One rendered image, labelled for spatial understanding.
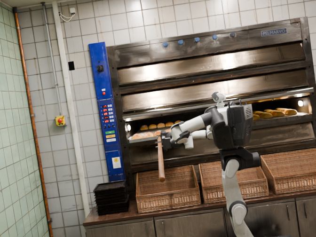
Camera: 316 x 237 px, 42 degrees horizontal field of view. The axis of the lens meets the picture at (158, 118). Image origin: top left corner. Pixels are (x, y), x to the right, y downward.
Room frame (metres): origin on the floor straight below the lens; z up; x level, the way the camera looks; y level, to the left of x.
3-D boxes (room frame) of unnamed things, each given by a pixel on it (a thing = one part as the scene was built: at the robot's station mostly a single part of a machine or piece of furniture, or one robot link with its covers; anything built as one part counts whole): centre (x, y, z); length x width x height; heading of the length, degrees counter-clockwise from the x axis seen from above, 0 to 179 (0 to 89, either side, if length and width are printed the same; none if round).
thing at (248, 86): (4.01, -0.57, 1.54); 1.79 x 0.11 x 0.19; 88
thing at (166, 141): (3.21, -0.07, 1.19); 0.12 x 0.10 x 0.13; 82
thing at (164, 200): (3.76, 0.01, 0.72); 0.56 x 0.49 x 0.28; 89
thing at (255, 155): (3.14, -0.57, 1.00); 0.28 x 0.13 x 0.18; 89
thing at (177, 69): (4.01, -0.57, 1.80); 1.79 x 0.11 x 0.19; 88
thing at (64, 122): (4.02, 0.93, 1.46); 0.10 x 0.07 x 0.10; 88
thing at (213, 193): (3.74, -0.58, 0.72); 0.56 x 0.49 x 0.28; 86
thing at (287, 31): (4.03, -0.57, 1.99); 1.80 x 0.08 x 0.21; 88
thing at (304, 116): (4.03, -0.57, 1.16); 1.80 x 0.06 x 0.04; 88
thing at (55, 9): (4.04, 0.82, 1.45); 0.05 x 0.02 x 2.30; 88
